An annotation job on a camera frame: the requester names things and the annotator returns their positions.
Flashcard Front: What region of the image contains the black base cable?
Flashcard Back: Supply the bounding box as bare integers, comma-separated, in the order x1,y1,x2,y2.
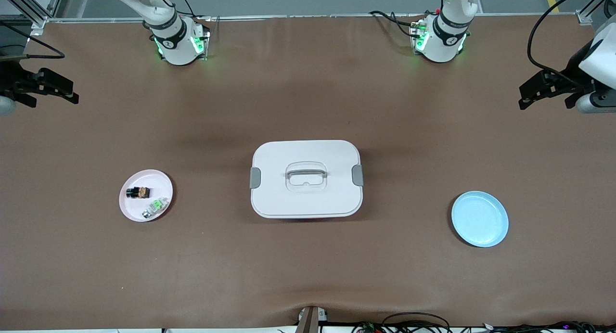
166,0,212,23
370,10,429,38

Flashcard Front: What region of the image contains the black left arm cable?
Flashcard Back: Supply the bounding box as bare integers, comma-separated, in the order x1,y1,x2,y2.
527,0,616,87

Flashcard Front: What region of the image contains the black right base cable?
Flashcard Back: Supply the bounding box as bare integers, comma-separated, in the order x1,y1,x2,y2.
166,0,212,23

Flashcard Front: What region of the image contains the green clear switch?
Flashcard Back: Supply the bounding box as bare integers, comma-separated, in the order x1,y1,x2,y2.
142,197,169,219

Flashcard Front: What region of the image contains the aluminium frame post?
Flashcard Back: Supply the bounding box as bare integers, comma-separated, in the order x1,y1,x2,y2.
577,0,616,26
0,0,65,35

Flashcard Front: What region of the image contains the blue round plate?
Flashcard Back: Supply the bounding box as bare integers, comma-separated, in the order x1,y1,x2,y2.
451,191,509,248

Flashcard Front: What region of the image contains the white lidded storage box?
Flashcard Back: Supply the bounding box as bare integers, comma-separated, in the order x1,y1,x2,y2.
249,140,364,219

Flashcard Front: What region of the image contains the pink round plate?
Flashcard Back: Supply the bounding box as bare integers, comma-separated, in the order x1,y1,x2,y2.
119,169,174,222

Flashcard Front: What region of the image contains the brown table mat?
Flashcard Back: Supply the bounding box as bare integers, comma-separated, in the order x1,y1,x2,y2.
0,15,616,330

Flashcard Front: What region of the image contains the black left base cable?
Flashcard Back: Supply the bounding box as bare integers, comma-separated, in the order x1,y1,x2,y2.
370,10,429,38

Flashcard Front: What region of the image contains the grey box lid handle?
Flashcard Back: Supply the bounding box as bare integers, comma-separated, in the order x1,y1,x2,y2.
286,164,328,179

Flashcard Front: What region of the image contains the brown camera mount post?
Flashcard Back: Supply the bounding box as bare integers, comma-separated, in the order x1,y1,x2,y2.
296,306,328,333

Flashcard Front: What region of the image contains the looped black cable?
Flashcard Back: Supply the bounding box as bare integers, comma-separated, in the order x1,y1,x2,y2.
383,312,451,333

